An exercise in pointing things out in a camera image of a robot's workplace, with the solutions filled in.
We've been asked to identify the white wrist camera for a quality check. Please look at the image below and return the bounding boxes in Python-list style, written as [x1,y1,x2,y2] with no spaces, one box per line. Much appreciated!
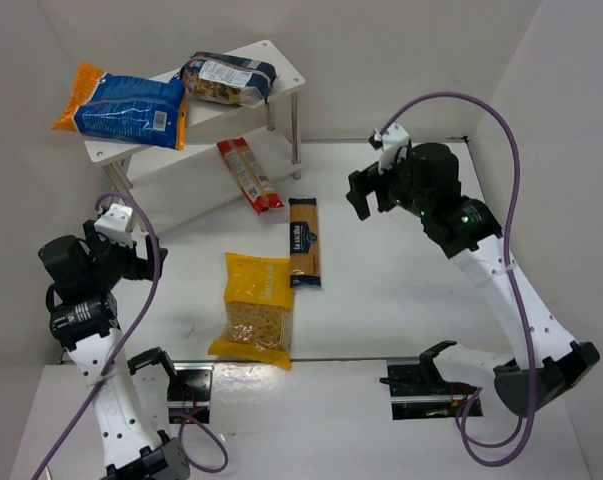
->
[368,123,410,174]
[94,204,134,248]

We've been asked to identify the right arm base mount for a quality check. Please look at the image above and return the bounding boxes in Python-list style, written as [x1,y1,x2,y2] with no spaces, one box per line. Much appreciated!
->
[379,340,476,421]

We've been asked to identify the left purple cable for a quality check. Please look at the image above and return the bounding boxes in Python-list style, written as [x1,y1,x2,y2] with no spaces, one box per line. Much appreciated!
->
[30,192,230,480]

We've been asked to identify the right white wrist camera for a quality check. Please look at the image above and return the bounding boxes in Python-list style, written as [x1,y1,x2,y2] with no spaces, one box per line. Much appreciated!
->
[368,123,410,174]

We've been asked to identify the white two-tier shelf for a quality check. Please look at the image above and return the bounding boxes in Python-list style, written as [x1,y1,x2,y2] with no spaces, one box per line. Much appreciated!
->
[84,40,305,232]

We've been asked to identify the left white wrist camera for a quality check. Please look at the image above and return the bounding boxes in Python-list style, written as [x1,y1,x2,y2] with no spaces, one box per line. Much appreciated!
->
[94,204,134,248]

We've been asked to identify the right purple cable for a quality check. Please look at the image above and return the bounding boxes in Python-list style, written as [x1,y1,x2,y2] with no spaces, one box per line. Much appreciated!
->
[378,90,538,467]

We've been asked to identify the red spaghetti pack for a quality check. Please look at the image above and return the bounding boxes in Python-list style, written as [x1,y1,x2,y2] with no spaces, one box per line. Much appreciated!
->
[217,137,284,215]

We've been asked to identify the blue orange pasta bag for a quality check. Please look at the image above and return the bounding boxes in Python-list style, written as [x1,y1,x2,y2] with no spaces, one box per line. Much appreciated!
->
[52,62,186,150]

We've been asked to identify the yellow pasta time bag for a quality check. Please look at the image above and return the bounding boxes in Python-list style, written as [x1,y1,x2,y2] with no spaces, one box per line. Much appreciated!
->
[208,252,295,370]

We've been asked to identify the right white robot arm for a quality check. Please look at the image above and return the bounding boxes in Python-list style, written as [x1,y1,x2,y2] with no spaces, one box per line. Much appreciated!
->
[346,143,600,418]

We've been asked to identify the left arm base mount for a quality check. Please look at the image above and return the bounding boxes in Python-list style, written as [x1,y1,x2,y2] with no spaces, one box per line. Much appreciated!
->
[127,347,213,424]

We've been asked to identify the la sicilia spaghetti pack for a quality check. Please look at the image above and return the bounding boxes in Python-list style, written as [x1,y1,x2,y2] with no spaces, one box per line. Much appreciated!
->
[289,198,321,288]

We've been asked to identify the dark blue fusilli bag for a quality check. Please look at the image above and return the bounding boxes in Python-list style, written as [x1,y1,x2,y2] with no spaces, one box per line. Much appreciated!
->
[176,51,277,107]

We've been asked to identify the purple cable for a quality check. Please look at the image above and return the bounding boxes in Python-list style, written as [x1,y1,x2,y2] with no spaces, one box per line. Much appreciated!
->
[30,192,230,480]
[378,90,538,467]

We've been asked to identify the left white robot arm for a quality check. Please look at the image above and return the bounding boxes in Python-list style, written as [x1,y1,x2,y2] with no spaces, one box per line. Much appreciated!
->
[38,210,190,479]

